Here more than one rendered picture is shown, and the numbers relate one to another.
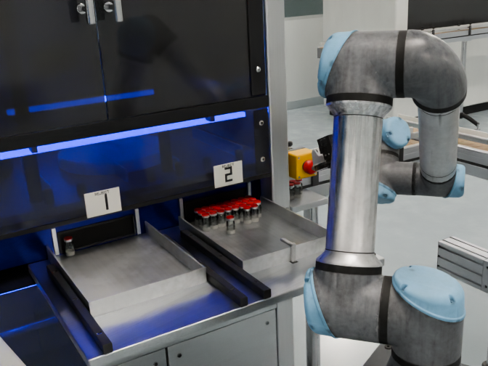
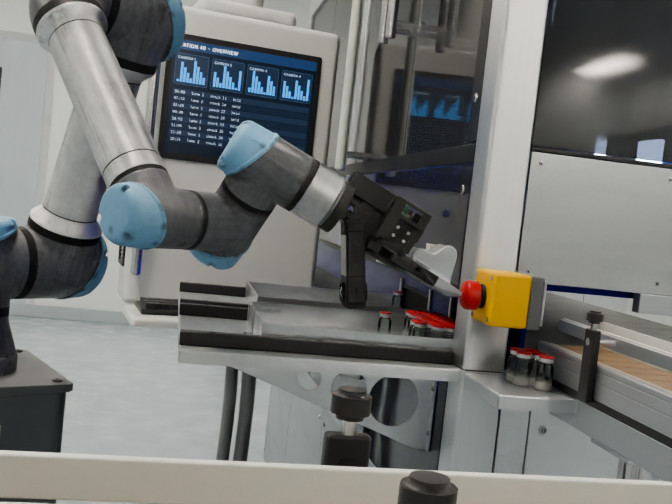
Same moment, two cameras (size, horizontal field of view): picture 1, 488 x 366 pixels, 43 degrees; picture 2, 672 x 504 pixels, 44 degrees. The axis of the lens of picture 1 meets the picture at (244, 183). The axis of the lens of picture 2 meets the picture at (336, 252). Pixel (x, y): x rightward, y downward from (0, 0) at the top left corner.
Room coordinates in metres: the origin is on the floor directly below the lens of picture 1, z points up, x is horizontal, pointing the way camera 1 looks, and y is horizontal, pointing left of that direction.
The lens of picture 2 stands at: (1.83, -1.29, 1.09)
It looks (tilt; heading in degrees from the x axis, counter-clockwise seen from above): 3 degrees down; 109
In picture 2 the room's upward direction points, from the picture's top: 6 degrees clockwise
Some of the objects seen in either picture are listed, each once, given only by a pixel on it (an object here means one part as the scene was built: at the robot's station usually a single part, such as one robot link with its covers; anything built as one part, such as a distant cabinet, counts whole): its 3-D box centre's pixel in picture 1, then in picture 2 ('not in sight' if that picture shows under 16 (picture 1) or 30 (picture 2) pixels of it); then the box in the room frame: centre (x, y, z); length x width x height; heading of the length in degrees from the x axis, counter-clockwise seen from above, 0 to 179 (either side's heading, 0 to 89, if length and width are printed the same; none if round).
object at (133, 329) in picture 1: (202, 264); (311, 327); (1.32, 0.11, 0.87); 0.70 x 0.48 x 0.02; 120
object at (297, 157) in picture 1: (300, 163); (505, 298); (1.70, -0.16, 1.00); 0.08 x 0.07 x 0.07; 30
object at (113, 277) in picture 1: (122, 263); (333, 303); (1.30, 0.29, 0.90); 0.34 x 0.26 x 0.04; 30
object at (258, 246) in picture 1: (253, 230); (357, 330); (1.45, -0.02, 0.90); 0.34 x 0.26 x 0.04; 29
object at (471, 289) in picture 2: (309, 166); (474, 295); (1.66, -0.19, 0.99); 0.04 x 0.04 x 0.04; 30
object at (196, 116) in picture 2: not in sight; (228, 158); (0.83, 0.68, 1.19); 0.50 x 0.19 x 0.78; 39
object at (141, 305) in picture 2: not in sight; (221, 309); (0.94, 0.51, 0.82); 0.40 x 0.14 x 0.02; 39
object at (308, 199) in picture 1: (296, 199); (527, 392); (1.74, -0.16, 0.87); 0.14 x 0.13 x 0.02; 30
